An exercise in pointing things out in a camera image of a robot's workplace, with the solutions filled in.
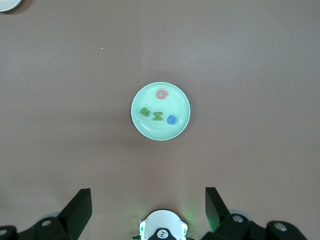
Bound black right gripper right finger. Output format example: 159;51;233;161
202;186;311;240

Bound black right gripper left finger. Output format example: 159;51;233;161
0;188;93;240

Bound red uppercase letter Q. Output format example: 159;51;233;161
155;89;169;100

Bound light green round plate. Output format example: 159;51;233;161
130;81;191;141

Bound cream round plate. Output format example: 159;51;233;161
0;0;23;12

